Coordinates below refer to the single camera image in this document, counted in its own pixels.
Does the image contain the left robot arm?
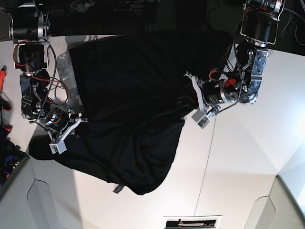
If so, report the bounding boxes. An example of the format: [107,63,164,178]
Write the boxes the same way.
[185,0,285,125]

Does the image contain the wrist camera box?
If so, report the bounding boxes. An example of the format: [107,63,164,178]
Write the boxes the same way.
[49,141,67,154]
[192,110,210,129]

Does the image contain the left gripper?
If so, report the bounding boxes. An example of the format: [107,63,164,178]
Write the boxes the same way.
[184,71,240,116]

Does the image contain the orange black tool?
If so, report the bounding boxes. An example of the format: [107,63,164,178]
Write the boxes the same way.
[0,64,13,132]

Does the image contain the grey bin with clothes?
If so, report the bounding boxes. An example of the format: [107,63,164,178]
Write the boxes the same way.
[0,137,29,198]

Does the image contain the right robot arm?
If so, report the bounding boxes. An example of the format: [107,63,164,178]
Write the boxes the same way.
[8,0,85,145]

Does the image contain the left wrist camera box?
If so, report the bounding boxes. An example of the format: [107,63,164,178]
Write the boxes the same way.
[192,110,210,129]

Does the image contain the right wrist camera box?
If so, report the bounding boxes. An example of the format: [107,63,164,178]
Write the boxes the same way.
[49,141,67,154]

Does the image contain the black printed t-shirt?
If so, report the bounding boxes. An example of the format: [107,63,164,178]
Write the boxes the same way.
[29,31,232,195]

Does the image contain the white label card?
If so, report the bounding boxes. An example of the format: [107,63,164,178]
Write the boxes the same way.
[164,215,223,229]

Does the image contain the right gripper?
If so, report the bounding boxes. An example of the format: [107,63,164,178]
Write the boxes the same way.
[38,108,88,143]

